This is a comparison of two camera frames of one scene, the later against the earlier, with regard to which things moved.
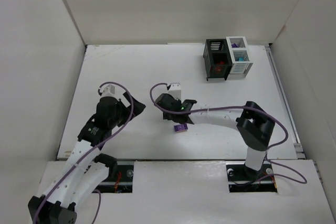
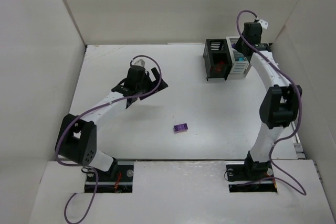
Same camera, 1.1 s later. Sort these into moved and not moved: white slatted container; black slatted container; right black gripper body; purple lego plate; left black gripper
Moved: left black gripper; right black gripper body
Not moved: black slatted container; white slatted container; purple lego plate
